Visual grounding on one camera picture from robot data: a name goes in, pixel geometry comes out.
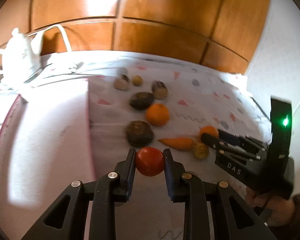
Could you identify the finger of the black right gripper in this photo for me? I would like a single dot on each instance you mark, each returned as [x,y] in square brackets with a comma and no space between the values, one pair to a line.
[221,146]
[247,143]

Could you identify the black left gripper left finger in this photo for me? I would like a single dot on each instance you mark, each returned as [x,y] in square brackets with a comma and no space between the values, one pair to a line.
[114,187]

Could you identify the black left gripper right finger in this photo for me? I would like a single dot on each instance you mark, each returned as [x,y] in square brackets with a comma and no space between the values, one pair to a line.
[184,187]

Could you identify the orange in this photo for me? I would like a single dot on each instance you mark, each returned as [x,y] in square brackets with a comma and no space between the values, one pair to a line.
[209,130]

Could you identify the yellowish small fruit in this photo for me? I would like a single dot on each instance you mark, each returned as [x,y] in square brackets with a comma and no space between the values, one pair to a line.
[200,150]

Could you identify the orange carrot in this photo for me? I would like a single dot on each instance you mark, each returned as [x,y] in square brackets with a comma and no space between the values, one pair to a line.
[180,143]

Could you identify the red tomato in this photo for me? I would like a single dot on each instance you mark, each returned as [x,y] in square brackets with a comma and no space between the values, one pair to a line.
[149,161]

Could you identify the brown cut log piece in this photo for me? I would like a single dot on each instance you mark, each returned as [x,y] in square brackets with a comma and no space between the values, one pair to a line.
[159,90]

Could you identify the small yellow-brown fruit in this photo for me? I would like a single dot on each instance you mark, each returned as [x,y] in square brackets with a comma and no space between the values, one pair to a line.
[137,80]

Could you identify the person's right hand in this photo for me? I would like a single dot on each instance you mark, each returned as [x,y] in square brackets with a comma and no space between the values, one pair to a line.
[282,210]

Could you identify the dark round avocado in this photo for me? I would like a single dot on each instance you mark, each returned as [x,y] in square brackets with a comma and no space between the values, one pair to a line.
[139,133]

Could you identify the dark oblong fruit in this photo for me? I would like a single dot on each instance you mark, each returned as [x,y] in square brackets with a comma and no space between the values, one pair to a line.
[141,100]

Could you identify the pink rimmed white tray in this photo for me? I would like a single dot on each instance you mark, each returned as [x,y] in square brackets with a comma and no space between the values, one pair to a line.
[45,145]

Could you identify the patterned white tablecloth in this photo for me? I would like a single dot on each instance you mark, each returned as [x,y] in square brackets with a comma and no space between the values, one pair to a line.
[198,97]

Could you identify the small cut log piece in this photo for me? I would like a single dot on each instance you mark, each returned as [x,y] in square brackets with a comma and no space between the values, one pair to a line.
[122,83]

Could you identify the white ceramic kettle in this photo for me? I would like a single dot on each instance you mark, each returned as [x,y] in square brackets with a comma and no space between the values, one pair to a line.
[20,60]

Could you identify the wooden wall cabinet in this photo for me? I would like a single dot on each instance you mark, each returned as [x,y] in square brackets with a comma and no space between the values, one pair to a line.
[220,34]

